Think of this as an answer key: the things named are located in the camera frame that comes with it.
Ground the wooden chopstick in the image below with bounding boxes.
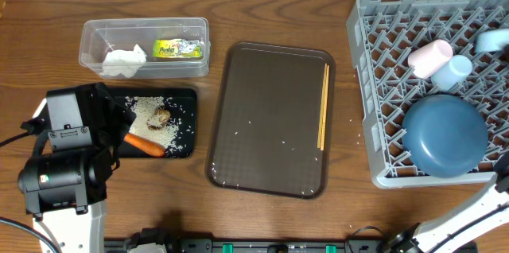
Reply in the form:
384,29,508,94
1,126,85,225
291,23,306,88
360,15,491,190
320,64,329,151
317,64,328,150

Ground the brown food scrap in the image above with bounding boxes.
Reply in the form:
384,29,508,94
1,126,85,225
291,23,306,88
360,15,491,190
146,108,171,130

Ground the pile of white rice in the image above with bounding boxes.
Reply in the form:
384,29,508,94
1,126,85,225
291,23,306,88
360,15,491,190
123,96,196,158

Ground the green snack wrapper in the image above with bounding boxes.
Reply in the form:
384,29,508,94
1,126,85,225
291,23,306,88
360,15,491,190
152,38,204,59

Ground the orange carrot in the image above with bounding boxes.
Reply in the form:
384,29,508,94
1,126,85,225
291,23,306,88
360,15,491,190
124,133,165,158

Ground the white tissue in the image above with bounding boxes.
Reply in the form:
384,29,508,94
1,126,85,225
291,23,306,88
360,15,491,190
100,45,147,78

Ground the blue plate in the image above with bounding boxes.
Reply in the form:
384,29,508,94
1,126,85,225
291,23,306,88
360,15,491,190
402,95,488,178

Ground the light blue plastic cup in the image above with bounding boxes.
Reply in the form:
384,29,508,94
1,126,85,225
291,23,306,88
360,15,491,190
431,55,473,91

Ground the light blue rice bowl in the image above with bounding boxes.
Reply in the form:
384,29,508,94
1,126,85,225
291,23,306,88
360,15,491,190
474,29,509,53

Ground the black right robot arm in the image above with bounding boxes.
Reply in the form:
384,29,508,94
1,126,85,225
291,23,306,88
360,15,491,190
380,154,508,253

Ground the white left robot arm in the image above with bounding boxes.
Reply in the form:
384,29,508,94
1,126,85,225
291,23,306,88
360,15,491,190
17,83,135,253

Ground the black waste tray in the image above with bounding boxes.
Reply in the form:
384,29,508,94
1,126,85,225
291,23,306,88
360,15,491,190
110,88,197,158

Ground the grey dishwasher rack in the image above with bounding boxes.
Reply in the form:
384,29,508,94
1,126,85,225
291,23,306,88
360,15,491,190
346,0,508,189

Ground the dark brown serving tray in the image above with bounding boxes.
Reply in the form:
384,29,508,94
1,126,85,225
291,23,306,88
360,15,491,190
205,42,336,200

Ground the clear plastic bin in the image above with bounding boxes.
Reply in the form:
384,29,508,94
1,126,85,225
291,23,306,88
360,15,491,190
79,18,211,80

